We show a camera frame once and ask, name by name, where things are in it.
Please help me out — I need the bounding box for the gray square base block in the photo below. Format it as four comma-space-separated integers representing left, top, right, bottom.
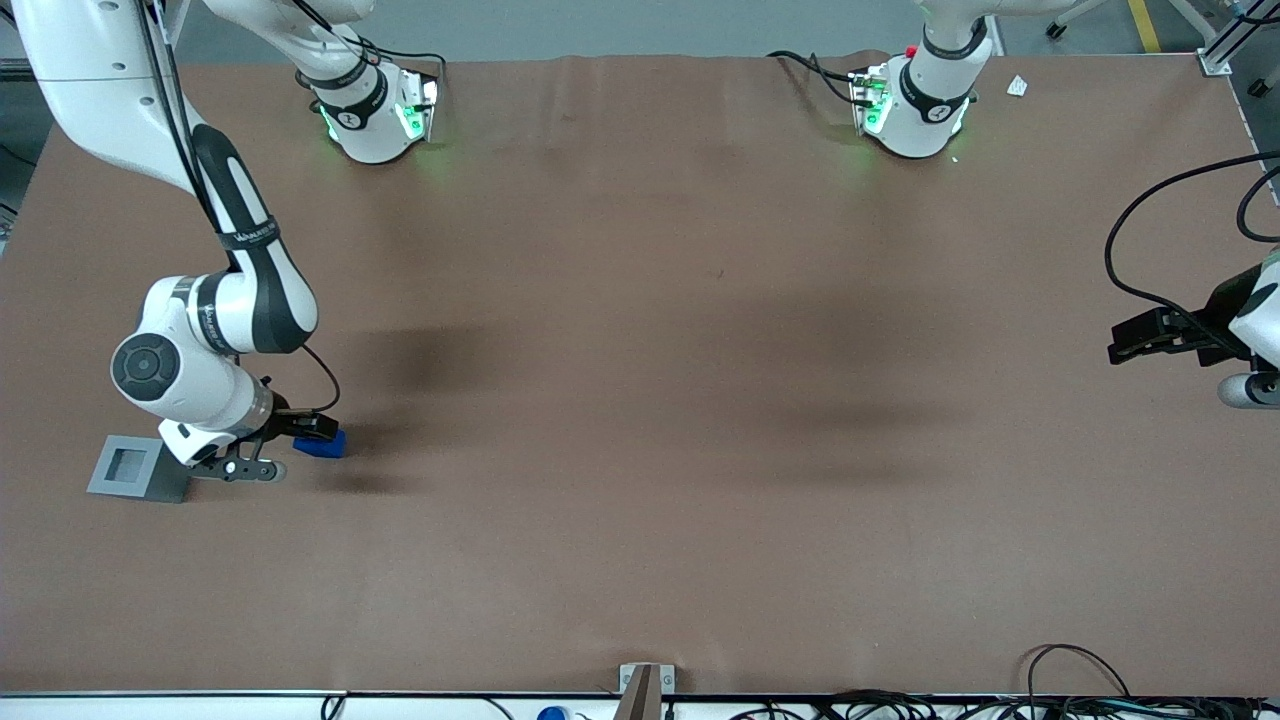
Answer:
87, 435, 193, 504

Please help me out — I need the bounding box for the white chair leg with caster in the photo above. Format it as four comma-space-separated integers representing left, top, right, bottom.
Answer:
1044, 0, 1109, 41

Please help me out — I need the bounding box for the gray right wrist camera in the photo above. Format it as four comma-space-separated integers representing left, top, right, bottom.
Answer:
193, 455, 288, 484

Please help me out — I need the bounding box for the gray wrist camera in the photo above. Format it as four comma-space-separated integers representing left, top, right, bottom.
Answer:
193, 455, 288, 484
1217, 372, 1280, 410

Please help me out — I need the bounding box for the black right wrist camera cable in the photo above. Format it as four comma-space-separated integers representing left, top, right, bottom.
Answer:
135, 0, 342, 416

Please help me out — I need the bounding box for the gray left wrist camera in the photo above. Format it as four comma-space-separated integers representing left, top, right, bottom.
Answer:
1217, 372, 1280, 410

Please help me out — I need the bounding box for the long black left wrist cable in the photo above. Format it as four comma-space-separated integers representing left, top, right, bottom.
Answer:
1103, 150, 1280, 361

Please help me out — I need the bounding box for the short black looped cable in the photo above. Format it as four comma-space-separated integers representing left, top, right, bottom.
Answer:
1236, 164, 1280, 244

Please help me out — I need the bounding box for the aluminium frame profile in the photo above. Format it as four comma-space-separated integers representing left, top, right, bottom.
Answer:
1198, 0, 1280, 78

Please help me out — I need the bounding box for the black arched cable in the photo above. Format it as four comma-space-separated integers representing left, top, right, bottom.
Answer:
1024, 644, 1133, 703

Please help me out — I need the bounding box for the black right arm base cable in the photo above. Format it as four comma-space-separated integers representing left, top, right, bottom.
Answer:
290, 0, 448, 86

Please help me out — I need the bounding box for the black arm base cable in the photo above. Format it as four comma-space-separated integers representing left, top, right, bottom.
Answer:
767, 49, 863, 106
290, 0, 448, 86

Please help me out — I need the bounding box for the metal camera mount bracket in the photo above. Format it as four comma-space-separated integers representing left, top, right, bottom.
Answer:
619, 662, 676, 720

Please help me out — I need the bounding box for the black cable bundle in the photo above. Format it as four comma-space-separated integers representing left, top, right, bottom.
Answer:
728, 688, 1280, 720

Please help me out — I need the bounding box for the black left arm base cable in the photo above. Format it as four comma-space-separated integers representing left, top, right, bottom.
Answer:
767, 49, 863, 106

